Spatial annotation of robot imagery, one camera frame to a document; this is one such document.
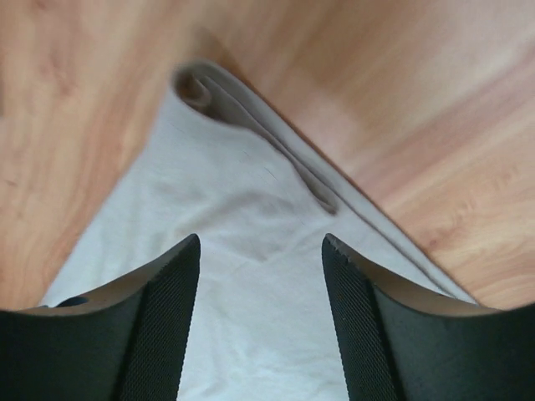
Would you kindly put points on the beige t shirt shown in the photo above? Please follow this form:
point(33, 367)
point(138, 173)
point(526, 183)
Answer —
point(222, 164)

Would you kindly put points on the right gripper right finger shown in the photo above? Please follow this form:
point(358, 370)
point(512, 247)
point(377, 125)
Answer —
point(401, 341)

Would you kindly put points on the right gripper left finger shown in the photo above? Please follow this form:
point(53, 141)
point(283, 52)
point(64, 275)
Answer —
point(125, 340)

